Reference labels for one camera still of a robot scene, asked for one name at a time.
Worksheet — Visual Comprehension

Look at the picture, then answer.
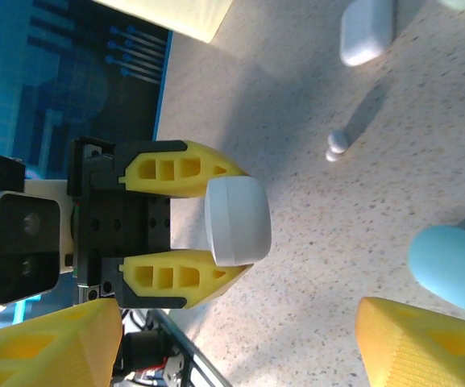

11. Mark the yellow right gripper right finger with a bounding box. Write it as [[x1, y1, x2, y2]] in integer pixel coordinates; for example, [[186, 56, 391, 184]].
[[355, 297, 465, 387]]

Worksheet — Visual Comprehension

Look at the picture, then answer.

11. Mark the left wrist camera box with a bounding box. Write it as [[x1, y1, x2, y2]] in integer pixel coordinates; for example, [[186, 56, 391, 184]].
[[0, 179, 75, 311]]

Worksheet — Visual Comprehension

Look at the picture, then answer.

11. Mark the white wireless earbud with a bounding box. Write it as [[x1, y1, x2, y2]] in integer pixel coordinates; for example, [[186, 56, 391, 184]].
[[325, 128, 352, 164]]

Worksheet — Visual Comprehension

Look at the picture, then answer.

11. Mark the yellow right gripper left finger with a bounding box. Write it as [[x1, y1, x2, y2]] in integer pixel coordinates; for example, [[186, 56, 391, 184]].
[[0, 298, 123, 387]]

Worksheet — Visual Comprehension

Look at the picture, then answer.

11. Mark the light blue wireless earbud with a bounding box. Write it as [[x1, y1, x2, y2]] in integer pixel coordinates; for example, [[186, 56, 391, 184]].
[[408, 224, 465, 318]]

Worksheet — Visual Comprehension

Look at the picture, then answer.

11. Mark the cream knife block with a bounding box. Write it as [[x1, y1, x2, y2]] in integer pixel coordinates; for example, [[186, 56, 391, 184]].
[[94, 0, 234, 44]]

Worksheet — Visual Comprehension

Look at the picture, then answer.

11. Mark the white earbuds charging case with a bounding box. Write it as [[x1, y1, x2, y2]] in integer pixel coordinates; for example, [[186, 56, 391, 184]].
[[339, 0, 396, 68]]

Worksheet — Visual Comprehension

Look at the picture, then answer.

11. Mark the pale oval earbuds charging case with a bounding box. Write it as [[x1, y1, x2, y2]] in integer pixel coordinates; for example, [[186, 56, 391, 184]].
[[203, 176, 273, 268]]

